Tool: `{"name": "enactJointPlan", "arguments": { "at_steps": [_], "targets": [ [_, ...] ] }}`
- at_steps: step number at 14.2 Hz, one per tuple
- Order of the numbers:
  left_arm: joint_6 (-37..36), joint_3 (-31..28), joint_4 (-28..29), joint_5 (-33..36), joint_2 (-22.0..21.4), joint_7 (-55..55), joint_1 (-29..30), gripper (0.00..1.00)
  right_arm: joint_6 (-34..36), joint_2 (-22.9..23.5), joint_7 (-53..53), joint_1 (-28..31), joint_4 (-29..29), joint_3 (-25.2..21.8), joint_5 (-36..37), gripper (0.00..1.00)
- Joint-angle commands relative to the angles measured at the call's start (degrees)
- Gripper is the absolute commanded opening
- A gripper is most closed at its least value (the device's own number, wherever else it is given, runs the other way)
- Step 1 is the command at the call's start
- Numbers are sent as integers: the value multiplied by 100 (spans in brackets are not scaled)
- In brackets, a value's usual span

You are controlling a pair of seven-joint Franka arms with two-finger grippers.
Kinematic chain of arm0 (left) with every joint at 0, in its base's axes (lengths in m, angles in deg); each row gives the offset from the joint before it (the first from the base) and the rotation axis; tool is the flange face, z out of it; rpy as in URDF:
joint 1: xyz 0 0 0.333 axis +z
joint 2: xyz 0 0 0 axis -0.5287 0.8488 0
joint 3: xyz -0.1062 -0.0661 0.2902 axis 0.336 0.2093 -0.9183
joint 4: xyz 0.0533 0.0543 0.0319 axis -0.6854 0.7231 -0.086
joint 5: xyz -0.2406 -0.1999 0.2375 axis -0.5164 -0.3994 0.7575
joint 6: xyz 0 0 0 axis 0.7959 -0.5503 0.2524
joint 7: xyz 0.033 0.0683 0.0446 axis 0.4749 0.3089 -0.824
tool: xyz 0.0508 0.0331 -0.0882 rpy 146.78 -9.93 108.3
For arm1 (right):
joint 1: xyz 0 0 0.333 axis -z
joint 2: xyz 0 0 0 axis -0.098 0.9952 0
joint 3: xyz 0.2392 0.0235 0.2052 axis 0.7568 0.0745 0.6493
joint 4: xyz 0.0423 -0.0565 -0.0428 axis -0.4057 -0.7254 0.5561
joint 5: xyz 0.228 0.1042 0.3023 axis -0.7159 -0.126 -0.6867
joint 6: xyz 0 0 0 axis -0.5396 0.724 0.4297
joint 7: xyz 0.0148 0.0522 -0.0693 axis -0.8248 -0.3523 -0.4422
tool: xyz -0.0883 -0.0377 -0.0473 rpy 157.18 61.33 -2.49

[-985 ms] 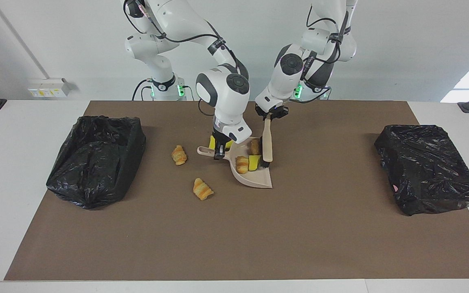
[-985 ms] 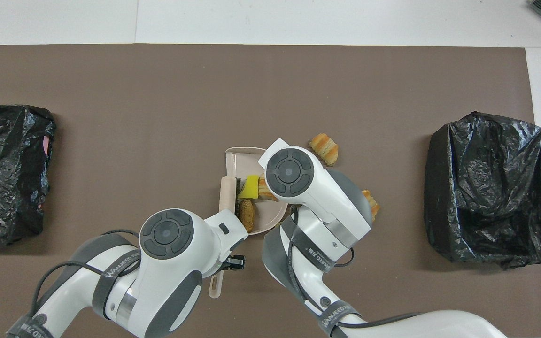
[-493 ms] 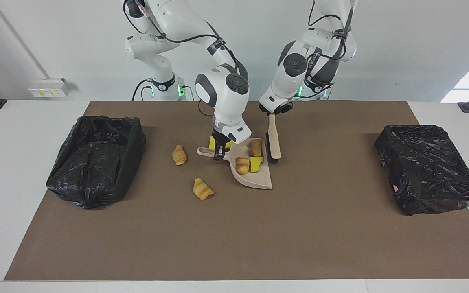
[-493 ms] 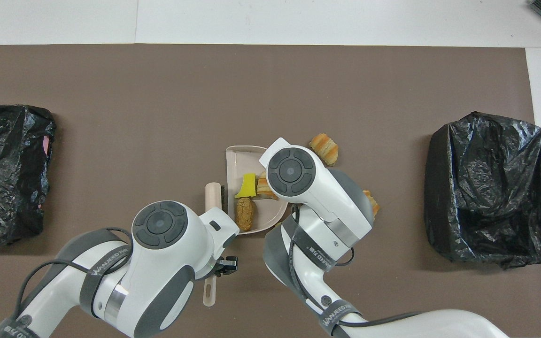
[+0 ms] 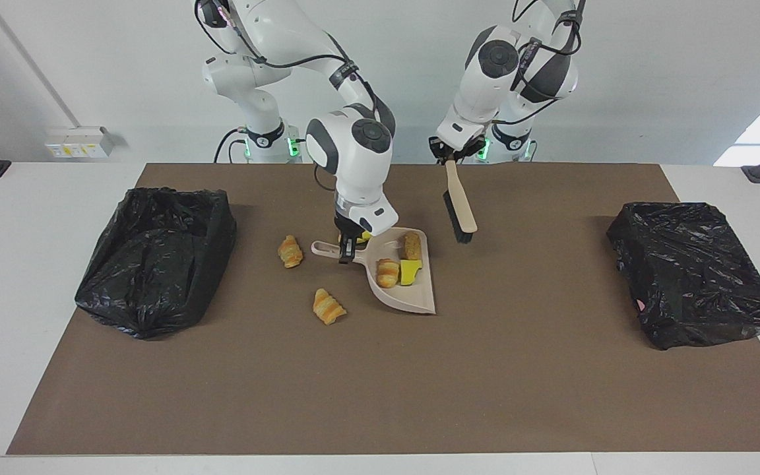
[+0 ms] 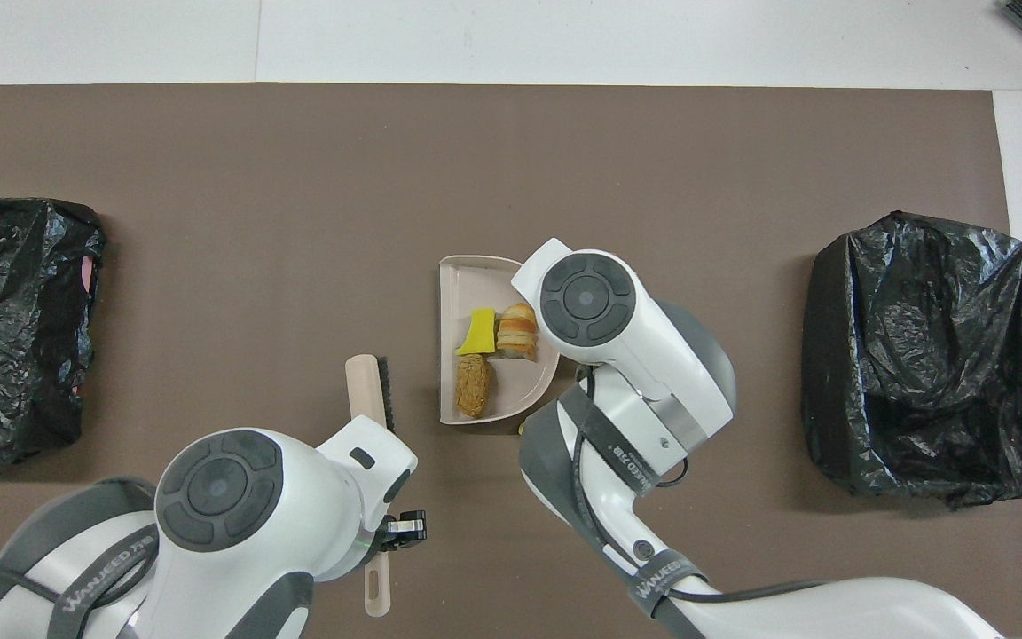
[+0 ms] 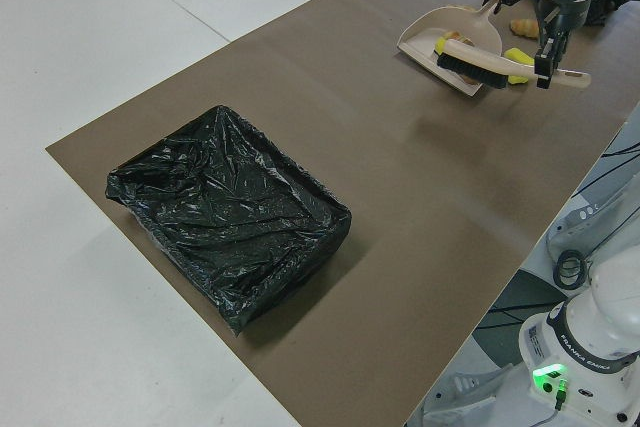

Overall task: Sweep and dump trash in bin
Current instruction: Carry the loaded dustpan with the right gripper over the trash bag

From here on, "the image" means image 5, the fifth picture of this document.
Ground white wall socket box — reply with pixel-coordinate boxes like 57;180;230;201
45;126;114;159

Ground beige hand brush black bristles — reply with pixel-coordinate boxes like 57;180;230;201
443;157;478;244

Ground brown table mat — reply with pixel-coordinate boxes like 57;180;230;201
6;163;760;456

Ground striped toy croissant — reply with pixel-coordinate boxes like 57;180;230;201
312;288;348;326
277;234;304;269

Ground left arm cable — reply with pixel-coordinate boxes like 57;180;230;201
486;0;585;126

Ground open black bag trash bin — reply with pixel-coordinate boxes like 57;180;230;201
75;187;238;340

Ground beige plastic dustpan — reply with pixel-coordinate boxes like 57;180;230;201
311;228;438;316

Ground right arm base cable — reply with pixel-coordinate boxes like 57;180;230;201
214;127;250;164

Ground pale bread piece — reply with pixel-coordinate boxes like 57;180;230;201
376;258;402;289

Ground black bagged bin pink patch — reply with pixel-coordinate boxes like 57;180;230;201
606;201;760;351

